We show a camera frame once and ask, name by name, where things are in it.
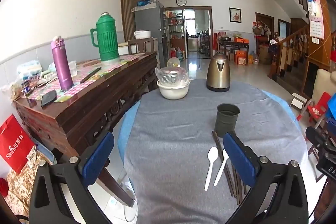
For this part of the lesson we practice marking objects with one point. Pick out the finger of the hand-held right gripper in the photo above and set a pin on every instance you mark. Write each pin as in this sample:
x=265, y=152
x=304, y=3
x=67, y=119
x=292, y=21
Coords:
x=313, y=134

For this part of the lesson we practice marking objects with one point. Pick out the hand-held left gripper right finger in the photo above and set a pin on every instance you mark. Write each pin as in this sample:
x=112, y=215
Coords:
x=240, y=161

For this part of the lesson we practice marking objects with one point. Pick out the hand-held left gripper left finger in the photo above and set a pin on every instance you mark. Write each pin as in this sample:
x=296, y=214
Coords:
x=98, y=158

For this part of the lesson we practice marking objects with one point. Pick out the white plastic spoon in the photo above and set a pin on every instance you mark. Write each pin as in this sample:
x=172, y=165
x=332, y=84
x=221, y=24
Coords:
x=220, y=171
x=212, y=154

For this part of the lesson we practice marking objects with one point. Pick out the dark brown chopstick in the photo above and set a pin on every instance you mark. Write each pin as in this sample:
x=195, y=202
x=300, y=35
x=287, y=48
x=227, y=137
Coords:
x=244, y=187
x=215, y=140
x=219, y=140
x=237, y=192

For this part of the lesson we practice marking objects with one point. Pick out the dark green utensil holder cup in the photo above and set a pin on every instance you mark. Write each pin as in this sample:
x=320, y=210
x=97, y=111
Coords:
x=227, y=121

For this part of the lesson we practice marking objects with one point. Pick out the red plastic chair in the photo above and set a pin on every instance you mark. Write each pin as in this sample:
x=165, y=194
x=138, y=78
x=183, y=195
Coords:
x=319, y=106

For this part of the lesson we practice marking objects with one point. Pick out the blue plastic bag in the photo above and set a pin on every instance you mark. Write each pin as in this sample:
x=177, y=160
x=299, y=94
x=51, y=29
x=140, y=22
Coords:
x=331, y=106

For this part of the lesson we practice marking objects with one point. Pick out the white step stool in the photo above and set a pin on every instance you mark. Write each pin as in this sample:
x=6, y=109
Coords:
x=298, y=100

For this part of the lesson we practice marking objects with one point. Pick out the light blue tablecloth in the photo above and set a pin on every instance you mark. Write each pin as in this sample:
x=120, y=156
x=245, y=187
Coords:
x=126, y=129

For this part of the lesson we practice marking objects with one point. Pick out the carved wooden sideboard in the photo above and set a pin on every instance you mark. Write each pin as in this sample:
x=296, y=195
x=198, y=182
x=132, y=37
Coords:
x=86, y=111

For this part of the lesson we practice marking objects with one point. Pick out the cream armchair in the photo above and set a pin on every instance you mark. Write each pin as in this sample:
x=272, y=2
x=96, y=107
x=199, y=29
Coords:
x=324, y=82

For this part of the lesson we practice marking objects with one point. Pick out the pink checkered cloth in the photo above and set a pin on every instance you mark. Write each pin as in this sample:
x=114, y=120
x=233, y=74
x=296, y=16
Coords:
x=78, y=83

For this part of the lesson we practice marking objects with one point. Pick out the black smartphone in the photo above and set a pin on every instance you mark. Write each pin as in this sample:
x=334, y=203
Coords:
x=48, y=98

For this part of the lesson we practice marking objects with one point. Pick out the floral cloth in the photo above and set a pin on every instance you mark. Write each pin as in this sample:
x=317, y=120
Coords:
x=23, y=187

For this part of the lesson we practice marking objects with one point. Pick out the black flat stick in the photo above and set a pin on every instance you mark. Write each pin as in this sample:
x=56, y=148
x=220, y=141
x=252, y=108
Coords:
x=90, y=75

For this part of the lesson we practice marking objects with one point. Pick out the red paper bag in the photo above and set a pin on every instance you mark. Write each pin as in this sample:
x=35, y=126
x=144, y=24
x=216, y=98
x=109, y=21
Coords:
x=14, y=145

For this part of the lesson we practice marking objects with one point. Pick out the bronze electric kettle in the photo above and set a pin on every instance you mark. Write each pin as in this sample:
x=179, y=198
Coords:
x=218, y=74

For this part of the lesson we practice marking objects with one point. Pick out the wooden stair railing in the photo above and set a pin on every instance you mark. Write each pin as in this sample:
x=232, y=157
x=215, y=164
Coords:
x=291, y=48

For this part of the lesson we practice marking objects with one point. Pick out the clear plastic container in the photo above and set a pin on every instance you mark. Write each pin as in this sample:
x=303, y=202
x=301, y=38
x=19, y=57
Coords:
x=72, y=68

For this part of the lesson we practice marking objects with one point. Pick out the white ceramic bowl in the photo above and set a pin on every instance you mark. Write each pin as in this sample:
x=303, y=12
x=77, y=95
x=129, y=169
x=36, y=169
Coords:
x=173, y=91

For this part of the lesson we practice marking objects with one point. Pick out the purple insulated bottle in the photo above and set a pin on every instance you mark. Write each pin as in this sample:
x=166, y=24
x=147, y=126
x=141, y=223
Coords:
x=62, y=66

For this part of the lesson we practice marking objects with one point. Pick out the orange cardboard box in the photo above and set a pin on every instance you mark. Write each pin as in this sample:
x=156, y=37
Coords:
x=240, y=57

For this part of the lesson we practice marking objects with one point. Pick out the white chest freezer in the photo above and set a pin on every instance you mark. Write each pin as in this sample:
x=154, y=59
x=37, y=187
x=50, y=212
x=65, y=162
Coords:
x=122, y=49

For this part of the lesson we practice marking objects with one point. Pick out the tissue pack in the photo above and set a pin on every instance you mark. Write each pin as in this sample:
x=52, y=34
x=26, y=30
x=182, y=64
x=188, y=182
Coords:
x=29, y=67

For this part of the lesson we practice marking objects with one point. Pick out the dark wooden side table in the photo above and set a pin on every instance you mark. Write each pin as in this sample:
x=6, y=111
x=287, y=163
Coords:
x=232, y=43

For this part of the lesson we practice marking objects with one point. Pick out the green thermos flask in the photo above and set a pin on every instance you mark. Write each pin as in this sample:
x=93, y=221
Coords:
x=107, y=40

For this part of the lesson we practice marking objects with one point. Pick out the round electric heater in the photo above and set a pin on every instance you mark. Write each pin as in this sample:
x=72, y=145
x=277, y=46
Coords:
x=173, y=62

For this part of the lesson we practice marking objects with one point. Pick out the clear water jug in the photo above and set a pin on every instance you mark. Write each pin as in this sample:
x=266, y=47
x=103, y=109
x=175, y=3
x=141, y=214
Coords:
x=180, y=53

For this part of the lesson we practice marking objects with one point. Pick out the wooden chair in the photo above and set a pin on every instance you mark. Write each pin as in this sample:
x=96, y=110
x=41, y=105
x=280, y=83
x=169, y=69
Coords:
x=140, y=41

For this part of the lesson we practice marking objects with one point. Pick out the white rice cooker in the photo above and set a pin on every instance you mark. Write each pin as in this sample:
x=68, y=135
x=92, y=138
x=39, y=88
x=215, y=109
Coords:
x=142, y=34

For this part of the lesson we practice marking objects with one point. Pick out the grey refrigerator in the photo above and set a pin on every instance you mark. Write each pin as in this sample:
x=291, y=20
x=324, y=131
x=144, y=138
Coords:
x=148, y=19

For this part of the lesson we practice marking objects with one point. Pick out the brown slatted door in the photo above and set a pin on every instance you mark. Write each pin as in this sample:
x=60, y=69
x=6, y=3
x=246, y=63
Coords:
x=131, y=8

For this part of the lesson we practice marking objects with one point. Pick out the pink wall calendar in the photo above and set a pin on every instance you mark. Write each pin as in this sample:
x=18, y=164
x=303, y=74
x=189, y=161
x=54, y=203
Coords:
x=316, y=22

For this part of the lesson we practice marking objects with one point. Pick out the framed wall picture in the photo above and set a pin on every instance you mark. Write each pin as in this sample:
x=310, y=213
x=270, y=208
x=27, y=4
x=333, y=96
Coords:
x=235, y=14

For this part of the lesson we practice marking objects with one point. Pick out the round wall clock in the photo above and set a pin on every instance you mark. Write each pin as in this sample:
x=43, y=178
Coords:
x=181, y=1

